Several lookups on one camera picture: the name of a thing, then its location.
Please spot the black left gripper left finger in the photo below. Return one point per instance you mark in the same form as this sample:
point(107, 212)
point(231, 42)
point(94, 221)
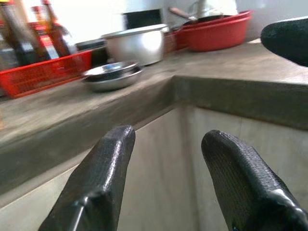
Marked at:
point(96, 187)

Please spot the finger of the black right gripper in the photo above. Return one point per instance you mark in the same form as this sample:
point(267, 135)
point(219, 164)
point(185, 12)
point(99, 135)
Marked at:
point(288, 41)

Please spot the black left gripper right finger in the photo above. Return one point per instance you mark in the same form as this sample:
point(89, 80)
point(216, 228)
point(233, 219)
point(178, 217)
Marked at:
point(245, 192)

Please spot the red plastic basin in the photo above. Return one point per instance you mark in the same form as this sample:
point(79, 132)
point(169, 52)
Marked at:
point(216, 36)

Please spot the domed stainless steel lid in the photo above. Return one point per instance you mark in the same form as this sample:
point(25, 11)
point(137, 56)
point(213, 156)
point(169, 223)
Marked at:
point(211, 8)

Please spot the red plastic bottle basket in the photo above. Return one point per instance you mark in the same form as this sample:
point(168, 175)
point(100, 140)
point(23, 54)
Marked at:
point(36, 74)

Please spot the aluminium cooking pot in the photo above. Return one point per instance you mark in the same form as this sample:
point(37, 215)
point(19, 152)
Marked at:
point(134, 45)

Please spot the dark bottle with red cap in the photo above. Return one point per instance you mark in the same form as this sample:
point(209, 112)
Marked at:
point(62, 41)

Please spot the small dark bottle red label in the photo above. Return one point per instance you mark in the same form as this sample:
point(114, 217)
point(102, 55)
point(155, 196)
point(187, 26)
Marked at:
point(45, 41)

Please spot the tall dark sauce bottle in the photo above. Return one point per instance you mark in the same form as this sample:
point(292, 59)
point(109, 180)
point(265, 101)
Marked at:
point(19, 36)

